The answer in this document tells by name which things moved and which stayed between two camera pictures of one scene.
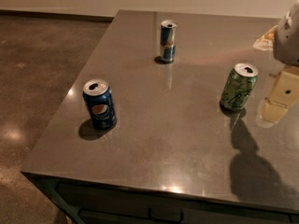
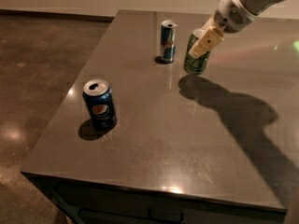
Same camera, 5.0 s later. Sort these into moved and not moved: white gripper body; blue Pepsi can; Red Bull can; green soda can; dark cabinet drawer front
Moved: white gripper body; green soda can
Not moved: dark cabinet drawer front; Red Bull can; blue Pepsi can
